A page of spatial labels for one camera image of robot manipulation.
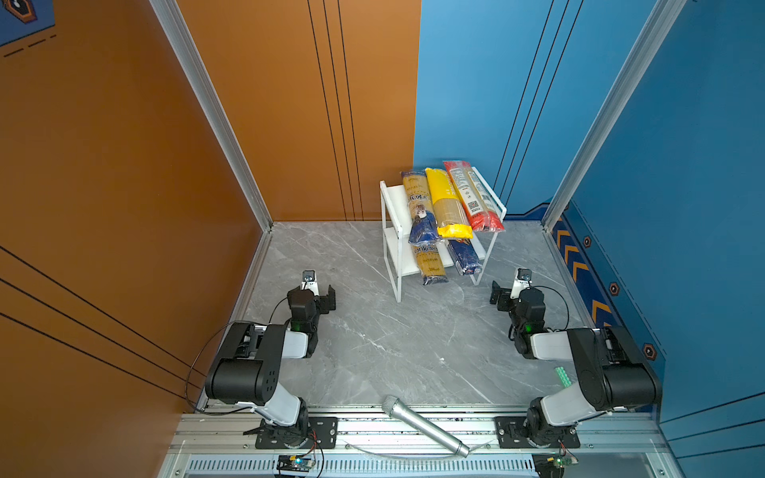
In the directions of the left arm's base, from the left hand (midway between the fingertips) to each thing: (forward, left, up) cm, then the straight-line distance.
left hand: (316, 283), depth 95 cm
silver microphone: (-35, -25, -2) cm, 43 cm away
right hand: (0, -62, +1) cm, 62 cm away
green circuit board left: (-47, -2, -8) cm, 47 cm away
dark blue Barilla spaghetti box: (+1, -45, +13) cm, 47 cm away
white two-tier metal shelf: (+4, -27, +10) cm, 29 cm away
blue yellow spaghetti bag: (-1, -36, +12) cm, 38 cm away
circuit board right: (-45, -65, -6) cm, 80 cm away
